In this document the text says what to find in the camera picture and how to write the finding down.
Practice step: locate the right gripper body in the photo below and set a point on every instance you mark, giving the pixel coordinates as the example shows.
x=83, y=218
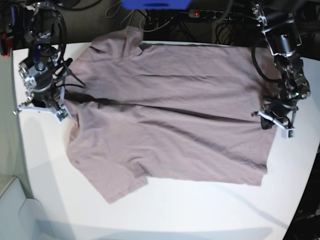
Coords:
x=44, y=84

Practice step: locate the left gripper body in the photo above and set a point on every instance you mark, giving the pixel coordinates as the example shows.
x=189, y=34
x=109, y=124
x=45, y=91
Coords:
x=281, y=113

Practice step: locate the mauve pink t-shirt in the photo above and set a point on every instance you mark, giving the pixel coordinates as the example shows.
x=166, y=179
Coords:
x=177, y=112

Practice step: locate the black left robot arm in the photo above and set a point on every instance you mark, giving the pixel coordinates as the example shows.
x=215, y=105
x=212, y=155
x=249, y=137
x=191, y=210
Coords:
x=277, y=24

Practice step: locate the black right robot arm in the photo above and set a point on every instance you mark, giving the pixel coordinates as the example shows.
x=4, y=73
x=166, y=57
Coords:
x=45, y=32

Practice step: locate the red black clamp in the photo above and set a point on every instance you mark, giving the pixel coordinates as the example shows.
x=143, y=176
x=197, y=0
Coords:
x=5, y=44

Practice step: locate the blue box at top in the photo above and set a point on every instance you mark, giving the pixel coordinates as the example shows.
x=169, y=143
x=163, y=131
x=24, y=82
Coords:
x=155, y=4

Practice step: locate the black power strip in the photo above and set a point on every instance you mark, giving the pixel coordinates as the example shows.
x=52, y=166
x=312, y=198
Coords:
x=196, y=15

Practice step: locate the white bin corner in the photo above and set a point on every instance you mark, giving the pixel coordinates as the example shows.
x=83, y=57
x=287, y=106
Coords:
x=20, y=216

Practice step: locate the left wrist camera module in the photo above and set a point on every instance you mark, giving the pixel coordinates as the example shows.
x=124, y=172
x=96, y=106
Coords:
x=288, y=133

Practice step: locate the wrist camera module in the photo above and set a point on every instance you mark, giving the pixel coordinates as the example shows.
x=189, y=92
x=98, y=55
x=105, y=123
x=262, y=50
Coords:
x=62, y=114
x=288, y=133

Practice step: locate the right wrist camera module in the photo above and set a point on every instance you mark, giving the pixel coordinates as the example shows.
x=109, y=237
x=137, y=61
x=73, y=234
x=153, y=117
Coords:
x=62, y=114

